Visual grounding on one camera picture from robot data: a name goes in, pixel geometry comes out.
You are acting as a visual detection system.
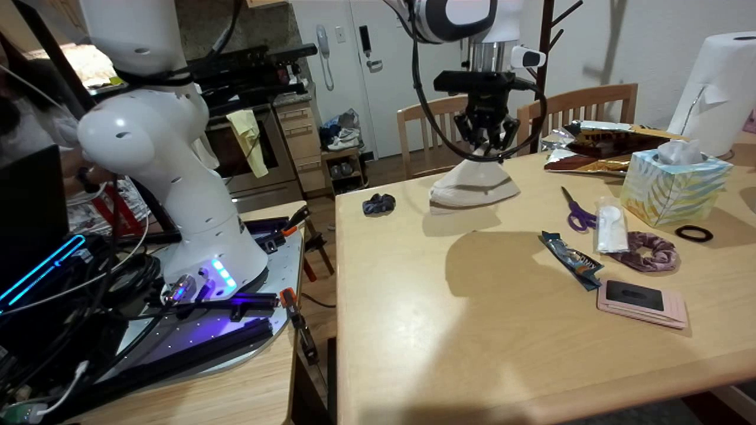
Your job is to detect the white sneakers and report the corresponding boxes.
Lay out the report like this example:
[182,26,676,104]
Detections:
[321,106,364,153]

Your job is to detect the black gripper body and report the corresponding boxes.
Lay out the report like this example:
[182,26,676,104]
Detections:
[461,89,518,133]

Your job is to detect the patterned tissue box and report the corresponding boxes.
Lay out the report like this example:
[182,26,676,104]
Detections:
[618,139,735,229]

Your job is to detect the orange handled clamp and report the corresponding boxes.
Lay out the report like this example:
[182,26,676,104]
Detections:
[279,285,321,367]
[279,206,314,239]

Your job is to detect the red object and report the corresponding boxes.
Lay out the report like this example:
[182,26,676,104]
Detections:
[91,182,148,239]

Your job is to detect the black monitor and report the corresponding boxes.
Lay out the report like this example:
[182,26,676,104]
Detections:
[0,145,70,290]

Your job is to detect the black shelf frame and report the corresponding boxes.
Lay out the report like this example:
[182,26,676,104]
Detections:
[185,43,321,113]

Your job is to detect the beige towel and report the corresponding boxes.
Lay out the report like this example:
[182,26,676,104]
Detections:
[427,153,523,210]

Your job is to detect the purple handled scissors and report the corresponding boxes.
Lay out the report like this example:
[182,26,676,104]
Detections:
[558,184,601,235]

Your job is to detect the dark wooden coat rack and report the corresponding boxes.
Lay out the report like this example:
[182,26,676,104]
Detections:
[533,0,589,152]

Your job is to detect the dark blue snack bar wrapper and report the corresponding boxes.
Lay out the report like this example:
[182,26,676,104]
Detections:
[539,229,605,292]

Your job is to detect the black door lock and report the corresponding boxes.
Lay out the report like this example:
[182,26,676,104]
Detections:
[356,23,386,76]

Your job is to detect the white wall phone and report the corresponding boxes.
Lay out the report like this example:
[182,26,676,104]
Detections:
[314,21,338,95]

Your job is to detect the grey perforated base plate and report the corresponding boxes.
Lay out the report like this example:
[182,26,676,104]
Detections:
[91,217,311,375]

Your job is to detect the black fabric scrunchie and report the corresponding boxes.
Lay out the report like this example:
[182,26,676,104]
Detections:
[362,192,399,219]

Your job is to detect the wooden cabinet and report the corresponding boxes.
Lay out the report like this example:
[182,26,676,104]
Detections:
[270,92,332,198]

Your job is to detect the white plastic packet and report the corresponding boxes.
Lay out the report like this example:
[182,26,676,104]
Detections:
[596,196,631,256]

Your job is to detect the wooden slat-back chair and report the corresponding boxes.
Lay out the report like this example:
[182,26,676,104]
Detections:
[514,80,641,156]
[394,92,469,180]

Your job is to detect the thin black hair tie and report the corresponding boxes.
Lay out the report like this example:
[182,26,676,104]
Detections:
[674,222,715,245]

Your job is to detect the brown snack bag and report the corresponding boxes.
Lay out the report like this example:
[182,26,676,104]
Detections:
[564,118,687,160]

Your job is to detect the pink phone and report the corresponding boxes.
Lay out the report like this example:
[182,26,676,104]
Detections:
[596,278,689,333]

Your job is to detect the person in white shirt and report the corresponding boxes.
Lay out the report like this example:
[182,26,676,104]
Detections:
[0,32,90,173]

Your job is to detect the yellow hanging cloth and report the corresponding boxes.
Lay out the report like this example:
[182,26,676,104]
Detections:
[224,106,272,182]

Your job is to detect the white door with black lock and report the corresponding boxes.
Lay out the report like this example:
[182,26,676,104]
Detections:
[345,0,467,160]

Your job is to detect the black flat panel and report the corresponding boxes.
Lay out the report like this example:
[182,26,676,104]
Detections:
[91,310,279,387]

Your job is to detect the orange snack bag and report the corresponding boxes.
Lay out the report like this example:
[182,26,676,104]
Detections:
[564,153,635,177]

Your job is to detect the black box with blue light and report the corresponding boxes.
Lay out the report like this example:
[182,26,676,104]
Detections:
[0,232,164,349]

